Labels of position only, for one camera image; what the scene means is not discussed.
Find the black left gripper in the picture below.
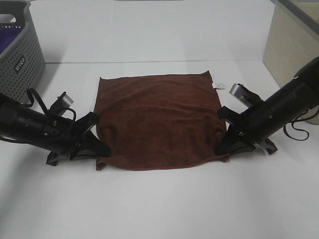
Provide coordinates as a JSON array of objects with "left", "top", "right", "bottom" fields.
[{"left": 46, "top": 112, "right": 110, "bottom": 166}]

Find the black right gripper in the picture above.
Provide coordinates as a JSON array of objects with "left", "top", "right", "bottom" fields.
[{"left": 215, "top": 101, "right": 278, "bottom": 155}]

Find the brown towel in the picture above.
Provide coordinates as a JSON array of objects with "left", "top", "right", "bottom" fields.
[{"left": 94, "top": 71, "right": 230, "bottom": 171}]

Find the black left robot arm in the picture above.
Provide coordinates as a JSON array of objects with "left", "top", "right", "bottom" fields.
[{"left": 0, "top": 88, "right": 111, "bottom": 166}]

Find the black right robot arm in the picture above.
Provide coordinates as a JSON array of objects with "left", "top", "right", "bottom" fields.
[{"left": 215, "top": 58, "right": 319, "bottom": 155}]

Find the grey perforated plastic basket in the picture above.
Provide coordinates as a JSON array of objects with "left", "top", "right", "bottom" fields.
[{"left": 0, "top": 0, "right": 45, "bottom": 104}]

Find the beige storage bin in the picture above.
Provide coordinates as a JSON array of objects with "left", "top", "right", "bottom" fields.
[{"left": 262, "top": 0, "right": 319, "bottom": 125}]

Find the purple towel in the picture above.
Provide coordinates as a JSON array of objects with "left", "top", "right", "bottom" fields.
[{"left": 0, "top": 28, "right": 22, "bottom": 53}]

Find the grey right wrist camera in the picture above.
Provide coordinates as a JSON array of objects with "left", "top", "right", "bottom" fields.
[{"left": 229, "top": 84, "right": 262, "bottom": 108}]

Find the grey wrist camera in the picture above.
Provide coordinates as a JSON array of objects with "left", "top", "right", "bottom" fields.
[
  {"left": 229, "top": 84, "right": 262, "bottom": 108},
  {"left": 55, "top": 92, "right": 74, "bottom": 110}
]

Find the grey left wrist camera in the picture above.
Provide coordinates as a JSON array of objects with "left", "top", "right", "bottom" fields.
[{"left": 55, "top": 92, "right": 74, "bottom": 110}]

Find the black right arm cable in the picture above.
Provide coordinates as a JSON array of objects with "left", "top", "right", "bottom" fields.
[{"left": 283, "top": 106, "right": 319, "bottom": 142}]

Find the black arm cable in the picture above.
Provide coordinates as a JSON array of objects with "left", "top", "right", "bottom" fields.
[
  {"left": 283, "top": 106, "right": 319, "bottom": 142},
  {"left": 26, "top": 88, "right": 77, "bottom": 120}
]

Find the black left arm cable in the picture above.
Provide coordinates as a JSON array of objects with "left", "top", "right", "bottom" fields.
[{"left": 26, "top": 88, "right": 77, "bottom": 120}]

